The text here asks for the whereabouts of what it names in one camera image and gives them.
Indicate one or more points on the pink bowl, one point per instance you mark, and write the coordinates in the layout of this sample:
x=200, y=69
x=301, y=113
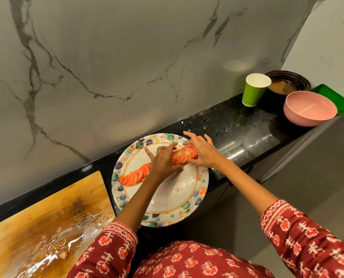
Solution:
x=309, y=108

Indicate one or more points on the wooden cutting board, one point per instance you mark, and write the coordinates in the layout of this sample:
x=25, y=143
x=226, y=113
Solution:
x=30, y=217

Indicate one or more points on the brown lower cabinet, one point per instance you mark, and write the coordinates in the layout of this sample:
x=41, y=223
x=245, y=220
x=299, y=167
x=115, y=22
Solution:
x=218, y=205

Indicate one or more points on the green plastic tray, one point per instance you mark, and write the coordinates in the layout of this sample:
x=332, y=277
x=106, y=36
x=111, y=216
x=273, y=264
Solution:
x=337, y=98

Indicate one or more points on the red patterned tunic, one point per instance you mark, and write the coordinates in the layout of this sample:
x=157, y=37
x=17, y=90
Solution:
x=198, y=262

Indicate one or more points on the red patterned sleeve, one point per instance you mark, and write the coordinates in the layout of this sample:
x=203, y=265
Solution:
x=105, y=251
x=308, y=240

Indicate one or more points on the person's right hand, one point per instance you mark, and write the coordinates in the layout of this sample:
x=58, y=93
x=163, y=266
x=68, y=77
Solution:
x=206, y=154

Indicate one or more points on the floral rimmed plate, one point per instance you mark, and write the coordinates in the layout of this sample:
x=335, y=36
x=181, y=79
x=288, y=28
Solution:
x=177, y=193

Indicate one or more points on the green paper cup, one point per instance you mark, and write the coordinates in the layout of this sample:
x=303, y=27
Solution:
x=254, y=91

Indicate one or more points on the row of tomato slices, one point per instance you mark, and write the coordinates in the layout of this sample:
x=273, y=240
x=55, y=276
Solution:
x=134, y=176

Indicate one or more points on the person's left forearm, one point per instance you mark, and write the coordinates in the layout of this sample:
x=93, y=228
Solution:
x=134, y=205

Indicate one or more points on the person's right forearm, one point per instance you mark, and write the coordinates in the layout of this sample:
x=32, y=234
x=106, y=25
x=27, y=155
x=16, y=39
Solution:
x=247, y=185

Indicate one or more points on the red patterned left sleeve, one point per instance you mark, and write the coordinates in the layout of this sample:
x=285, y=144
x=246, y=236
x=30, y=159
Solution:
x=105, y=251

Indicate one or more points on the person's left hand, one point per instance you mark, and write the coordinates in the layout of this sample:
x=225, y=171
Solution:
x=162, y=166

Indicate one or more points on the dark cooking pot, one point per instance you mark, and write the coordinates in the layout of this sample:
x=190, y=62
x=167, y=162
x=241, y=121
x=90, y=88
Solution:
x=287, y=79

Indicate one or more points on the red patterned right sleeve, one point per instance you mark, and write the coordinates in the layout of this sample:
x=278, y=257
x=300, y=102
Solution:
x=308, y=240

